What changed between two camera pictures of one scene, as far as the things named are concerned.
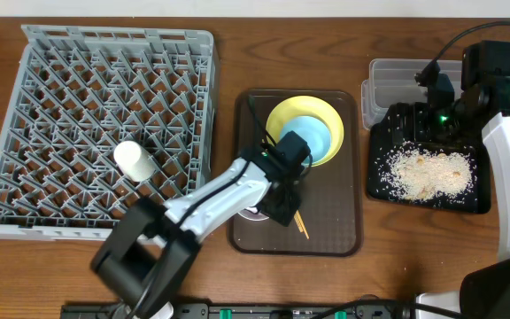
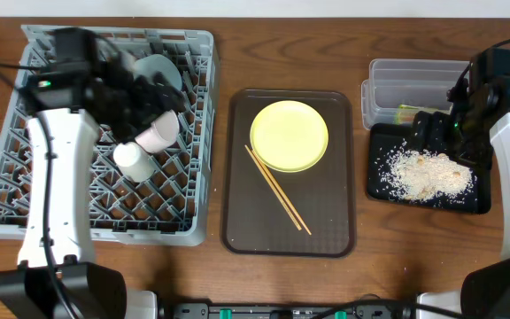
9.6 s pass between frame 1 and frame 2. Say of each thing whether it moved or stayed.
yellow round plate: moved
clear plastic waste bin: stayed
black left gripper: moved
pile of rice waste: stayed
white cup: stayed
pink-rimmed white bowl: moved
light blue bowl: moved
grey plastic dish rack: stayed
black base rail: stayed
